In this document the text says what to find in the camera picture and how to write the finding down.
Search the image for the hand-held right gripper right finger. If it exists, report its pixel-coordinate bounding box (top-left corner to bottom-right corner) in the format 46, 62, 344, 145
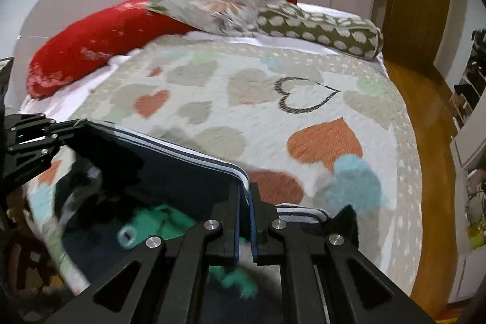
248, 182, 434, 324

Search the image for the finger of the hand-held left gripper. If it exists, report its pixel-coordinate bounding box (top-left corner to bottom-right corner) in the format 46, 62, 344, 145
5, 113, 87, 155
0, 145, 60, 193

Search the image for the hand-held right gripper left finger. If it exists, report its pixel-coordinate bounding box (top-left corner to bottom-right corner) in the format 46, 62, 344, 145
46, 182, 242, 324

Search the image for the dark navy pants striped waistband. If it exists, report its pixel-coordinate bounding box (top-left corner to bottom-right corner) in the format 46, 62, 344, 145
49, 118, 362, 324

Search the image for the red fleece blanket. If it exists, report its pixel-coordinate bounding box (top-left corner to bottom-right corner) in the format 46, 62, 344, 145
26, 0, 299, 99

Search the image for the heart print quilt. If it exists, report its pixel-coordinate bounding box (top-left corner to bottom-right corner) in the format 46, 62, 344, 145
19, 33, 424, 296

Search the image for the rounded pink headboard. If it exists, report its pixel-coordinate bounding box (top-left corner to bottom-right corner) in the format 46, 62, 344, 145
14, 0, 147, 57

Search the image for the green white-dotted pillow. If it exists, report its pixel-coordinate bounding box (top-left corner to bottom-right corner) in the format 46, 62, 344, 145
256, 1, 385, 61

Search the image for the floral pillow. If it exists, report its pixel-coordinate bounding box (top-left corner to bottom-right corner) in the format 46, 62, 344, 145
146, 0, 301, 37

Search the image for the white shelf unit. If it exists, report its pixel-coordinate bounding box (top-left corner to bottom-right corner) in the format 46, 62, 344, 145
449, 27, 486, 273

